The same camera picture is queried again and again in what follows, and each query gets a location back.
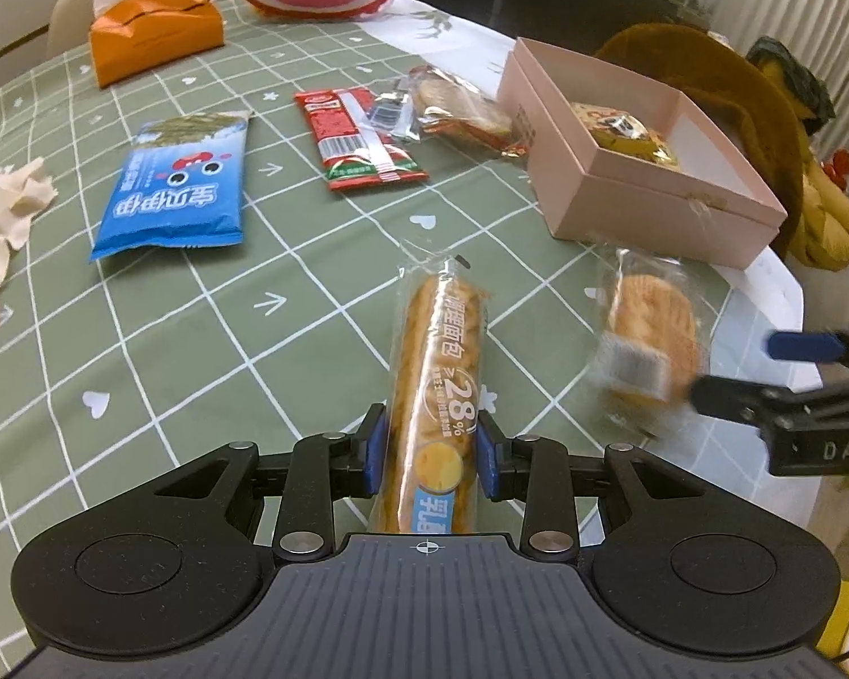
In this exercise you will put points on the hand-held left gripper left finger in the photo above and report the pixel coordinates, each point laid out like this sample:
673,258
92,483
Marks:
376,449

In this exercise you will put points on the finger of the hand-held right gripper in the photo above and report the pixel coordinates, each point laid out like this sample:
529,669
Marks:
721,396
806,346

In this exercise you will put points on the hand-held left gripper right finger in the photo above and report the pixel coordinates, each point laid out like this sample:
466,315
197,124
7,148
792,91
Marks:
487,456

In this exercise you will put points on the long bread packet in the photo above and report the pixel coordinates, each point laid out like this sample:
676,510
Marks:
431,368

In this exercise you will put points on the round bread packet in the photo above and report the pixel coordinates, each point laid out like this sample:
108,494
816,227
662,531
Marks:
651,325

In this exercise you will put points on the pink box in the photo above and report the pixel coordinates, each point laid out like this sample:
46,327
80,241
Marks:
608,205

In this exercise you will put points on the yellow panda snack packet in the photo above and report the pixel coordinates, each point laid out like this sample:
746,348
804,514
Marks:
622,134

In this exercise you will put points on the blue seaweed snack packet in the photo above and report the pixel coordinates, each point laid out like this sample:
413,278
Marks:
173,191

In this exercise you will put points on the yellow chair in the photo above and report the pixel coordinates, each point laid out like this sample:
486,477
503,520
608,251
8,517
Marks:
828,233

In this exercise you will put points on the red ornament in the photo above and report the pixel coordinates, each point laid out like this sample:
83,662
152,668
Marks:
840,170

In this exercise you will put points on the green checked tablecloth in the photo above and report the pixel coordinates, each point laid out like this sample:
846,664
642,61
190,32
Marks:
219,339

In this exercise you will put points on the dark jacket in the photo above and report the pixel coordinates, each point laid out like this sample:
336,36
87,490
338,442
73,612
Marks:
792,74

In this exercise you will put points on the red sausage packet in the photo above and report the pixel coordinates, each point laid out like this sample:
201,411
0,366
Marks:
354,141

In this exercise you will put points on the white vertical blinds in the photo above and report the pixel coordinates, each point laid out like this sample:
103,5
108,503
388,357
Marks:
821,28

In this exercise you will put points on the clear cracker packet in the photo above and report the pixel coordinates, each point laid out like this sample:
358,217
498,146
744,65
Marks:
460,106

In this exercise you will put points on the orange tissue box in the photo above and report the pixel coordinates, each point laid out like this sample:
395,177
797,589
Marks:
155,35

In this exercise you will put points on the beige chair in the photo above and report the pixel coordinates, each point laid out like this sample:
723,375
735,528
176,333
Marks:
71,14

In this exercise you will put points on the white sideboard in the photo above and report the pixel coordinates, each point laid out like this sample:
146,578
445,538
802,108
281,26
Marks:
7,42

